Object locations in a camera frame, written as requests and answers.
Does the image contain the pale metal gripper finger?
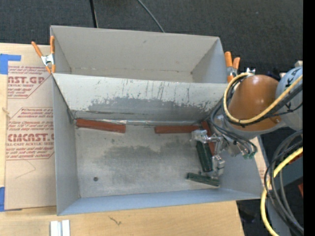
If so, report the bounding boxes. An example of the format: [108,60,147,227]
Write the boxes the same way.
[189,129,223,144]
[210,155,226,179]

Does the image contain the dark green flat block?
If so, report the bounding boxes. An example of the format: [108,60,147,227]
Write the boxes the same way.
[195,140,214,174]
[186,172,221,188]

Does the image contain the red-brown flat block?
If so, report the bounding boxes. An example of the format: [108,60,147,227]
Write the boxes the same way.
[154,124,200,135]
[75,118,126,134]

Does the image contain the grey metal bin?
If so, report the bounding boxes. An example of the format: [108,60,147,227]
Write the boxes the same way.
[50,25,264,216]

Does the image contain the brown cardboard board, red print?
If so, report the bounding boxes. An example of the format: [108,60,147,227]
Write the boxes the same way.
[0,42,58,211]

